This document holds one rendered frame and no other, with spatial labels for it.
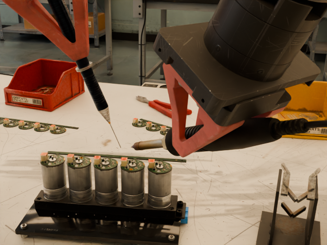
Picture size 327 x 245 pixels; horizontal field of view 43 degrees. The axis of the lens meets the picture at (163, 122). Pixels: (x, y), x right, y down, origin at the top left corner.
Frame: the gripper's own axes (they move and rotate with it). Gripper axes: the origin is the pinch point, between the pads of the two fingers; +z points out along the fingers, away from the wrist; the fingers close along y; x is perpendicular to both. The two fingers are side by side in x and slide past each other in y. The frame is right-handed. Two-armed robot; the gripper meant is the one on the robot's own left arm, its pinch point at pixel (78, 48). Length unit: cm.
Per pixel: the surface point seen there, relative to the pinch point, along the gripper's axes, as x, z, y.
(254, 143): -10.1, 7.5, -13.0
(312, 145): -23.0, 29.1, 16.4
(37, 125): 15.4, 13.6, 25.4
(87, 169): 4.6, 12.1, 1.3
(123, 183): 1.6, 14.4, 0.2
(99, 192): 4.3, 14.6, 0.5
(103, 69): 44, 88, 334
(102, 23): 39, 68, 456
